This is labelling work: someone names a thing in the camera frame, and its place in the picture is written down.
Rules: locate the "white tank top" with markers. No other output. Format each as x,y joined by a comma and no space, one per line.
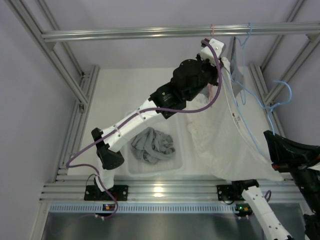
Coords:
221,145

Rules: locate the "right aluminium frame posts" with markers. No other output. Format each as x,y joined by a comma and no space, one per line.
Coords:
270,58

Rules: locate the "aluminium hanging rail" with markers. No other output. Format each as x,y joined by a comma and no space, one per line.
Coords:
258,29

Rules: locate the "grey tank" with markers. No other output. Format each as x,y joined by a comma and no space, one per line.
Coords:
152,146
234,60

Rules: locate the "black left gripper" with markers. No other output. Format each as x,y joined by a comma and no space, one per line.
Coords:
212,68

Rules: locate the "left aluminium frame posts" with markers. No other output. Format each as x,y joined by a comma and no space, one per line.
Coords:
62,59

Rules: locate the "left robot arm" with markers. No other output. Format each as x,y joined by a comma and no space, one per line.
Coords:
188,80

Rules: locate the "aluminium frame posts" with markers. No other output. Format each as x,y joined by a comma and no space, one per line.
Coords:
62,59
270,58

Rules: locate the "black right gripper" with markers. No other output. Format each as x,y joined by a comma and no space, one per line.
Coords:
290,156

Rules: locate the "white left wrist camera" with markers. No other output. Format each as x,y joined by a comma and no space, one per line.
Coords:
209,46

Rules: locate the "blue wire hanger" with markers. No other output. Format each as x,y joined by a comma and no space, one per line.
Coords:
243,65
255,117

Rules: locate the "white plastic basket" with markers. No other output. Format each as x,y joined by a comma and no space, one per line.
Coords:
171,126

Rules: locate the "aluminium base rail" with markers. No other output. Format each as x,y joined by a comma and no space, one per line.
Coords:
181,190

